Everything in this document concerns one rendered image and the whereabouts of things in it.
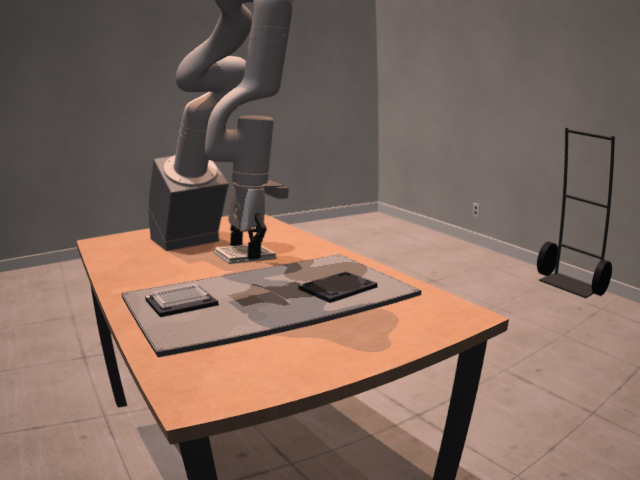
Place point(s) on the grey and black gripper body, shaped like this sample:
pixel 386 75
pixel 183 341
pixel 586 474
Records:
pixel 244 204

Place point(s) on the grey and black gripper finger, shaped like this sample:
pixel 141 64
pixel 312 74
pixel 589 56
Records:
pixel 236 236
pixel 254 246

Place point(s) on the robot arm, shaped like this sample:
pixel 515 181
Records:
pixel 203 139

